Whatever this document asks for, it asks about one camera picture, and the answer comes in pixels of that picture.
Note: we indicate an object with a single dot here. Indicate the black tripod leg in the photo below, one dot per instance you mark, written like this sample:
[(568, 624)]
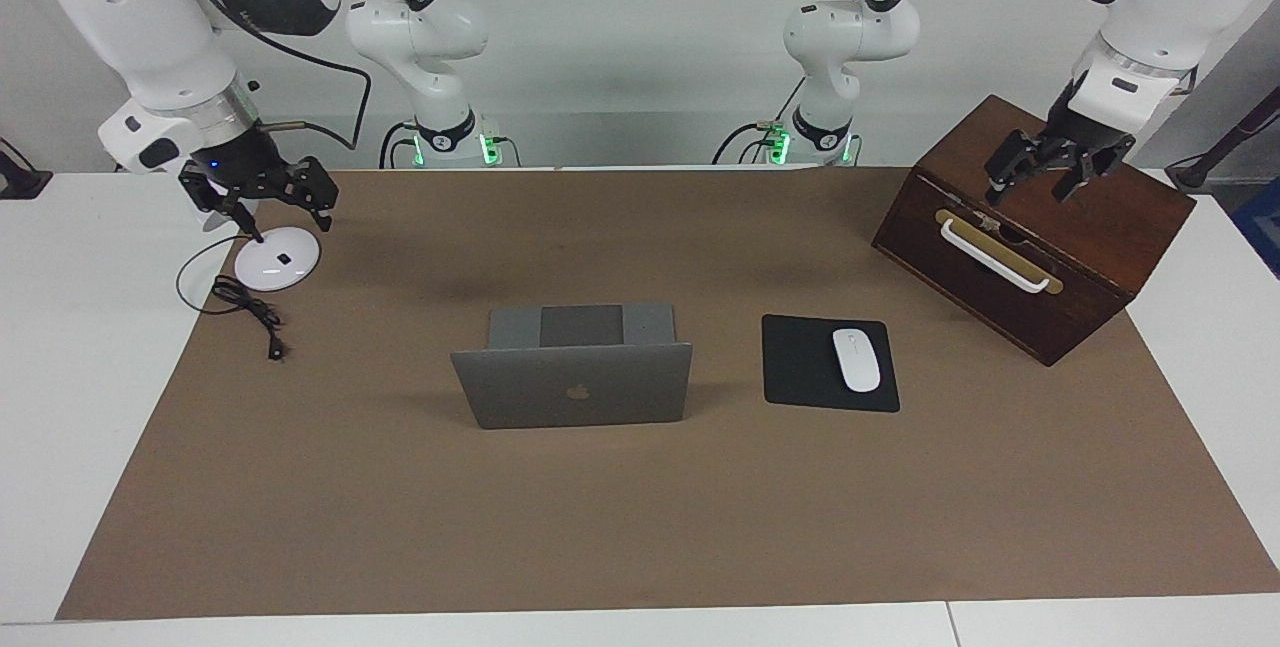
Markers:
[(1215, 157)]

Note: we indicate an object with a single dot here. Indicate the brown table mat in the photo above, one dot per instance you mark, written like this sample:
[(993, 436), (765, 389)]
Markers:
[(640, 517)]

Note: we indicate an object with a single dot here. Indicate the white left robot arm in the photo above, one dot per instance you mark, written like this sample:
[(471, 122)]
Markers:
[(1160, 7)]

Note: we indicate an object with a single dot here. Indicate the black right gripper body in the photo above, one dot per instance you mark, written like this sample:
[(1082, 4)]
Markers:
[(248, 162)]

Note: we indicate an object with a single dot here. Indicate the white computer mouse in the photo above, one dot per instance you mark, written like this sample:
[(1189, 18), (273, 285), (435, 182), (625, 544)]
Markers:
[(857, 362)]

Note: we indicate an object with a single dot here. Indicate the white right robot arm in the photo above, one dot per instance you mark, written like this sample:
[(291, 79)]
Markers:
[(140, 17)]

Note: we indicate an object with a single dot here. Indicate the black mouse pad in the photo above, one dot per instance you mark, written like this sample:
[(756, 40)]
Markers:
[(800, 367)]

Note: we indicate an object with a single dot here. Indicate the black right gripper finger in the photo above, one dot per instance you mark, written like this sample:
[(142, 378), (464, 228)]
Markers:
[(210, 195), (315, 187)]

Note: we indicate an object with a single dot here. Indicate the grey laptop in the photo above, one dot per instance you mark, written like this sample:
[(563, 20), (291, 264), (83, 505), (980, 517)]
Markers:
[(575, 392)]

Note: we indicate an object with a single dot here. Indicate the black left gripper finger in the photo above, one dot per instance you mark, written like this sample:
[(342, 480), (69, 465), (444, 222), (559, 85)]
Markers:
[(1015, 157), (1095, 165)]

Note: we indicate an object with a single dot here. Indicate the blue object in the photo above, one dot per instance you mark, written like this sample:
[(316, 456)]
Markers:
[(1262, 227)]

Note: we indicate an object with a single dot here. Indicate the black stand foot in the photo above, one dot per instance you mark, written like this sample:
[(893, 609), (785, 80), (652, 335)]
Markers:
[(20, 182)]

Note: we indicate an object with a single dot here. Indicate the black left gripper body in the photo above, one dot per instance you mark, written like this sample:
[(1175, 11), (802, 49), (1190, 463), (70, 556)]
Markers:
[(1065, 142)]

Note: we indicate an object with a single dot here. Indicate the dark wooden box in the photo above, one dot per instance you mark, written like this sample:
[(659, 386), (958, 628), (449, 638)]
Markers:
[(1080, 187)]

